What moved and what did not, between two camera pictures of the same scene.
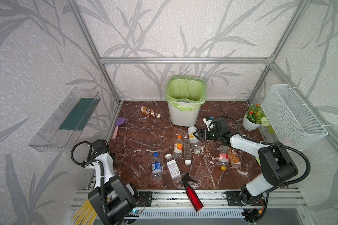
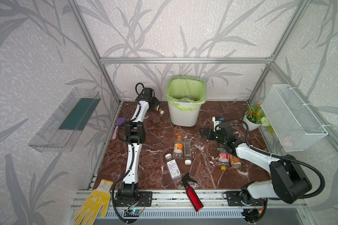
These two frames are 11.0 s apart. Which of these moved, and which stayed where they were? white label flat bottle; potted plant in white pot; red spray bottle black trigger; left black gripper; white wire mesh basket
Moved: left black gripper
Stayed: red spray bottle black trigger; white wire mesh basket; white label flat bottle; potted plant in white pot
